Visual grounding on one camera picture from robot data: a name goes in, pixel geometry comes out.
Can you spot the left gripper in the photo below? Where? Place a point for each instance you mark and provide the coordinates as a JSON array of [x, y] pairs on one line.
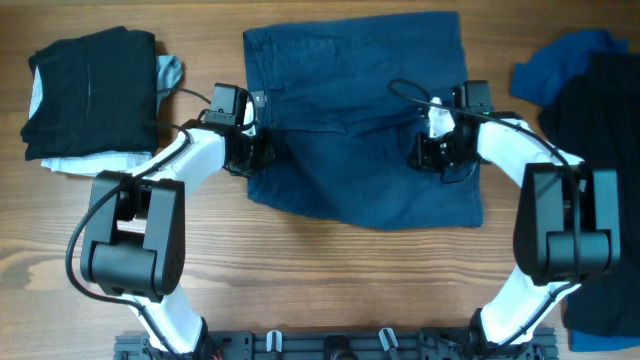
[[267, 154]]

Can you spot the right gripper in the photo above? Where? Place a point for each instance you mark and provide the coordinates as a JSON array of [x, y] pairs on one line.
[[421, 158]]

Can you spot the navy blue shorts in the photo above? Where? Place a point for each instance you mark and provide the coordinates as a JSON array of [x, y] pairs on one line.
[[344, 103]]

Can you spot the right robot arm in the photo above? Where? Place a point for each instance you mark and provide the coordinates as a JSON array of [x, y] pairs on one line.
[[567, 222]]

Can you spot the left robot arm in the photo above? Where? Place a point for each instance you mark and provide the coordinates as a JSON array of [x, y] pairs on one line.
[[130, 246]]

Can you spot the folded white grey shirt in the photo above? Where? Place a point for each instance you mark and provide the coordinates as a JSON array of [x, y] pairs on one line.
[[168, 73]]

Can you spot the blue shirt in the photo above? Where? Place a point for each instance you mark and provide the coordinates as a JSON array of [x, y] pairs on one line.
[[540, 82]]

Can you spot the black shirt on pile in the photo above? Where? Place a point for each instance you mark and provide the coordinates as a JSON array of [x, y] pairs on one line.
[[596, 117]]

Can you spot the folded black shirt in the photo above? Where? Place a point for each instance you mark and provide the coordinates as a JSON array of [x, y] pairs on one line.
[[98, 94]]

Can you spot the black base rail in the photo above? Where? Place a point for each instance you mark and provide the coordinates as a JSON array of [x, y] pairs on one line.
[[425, 344]]

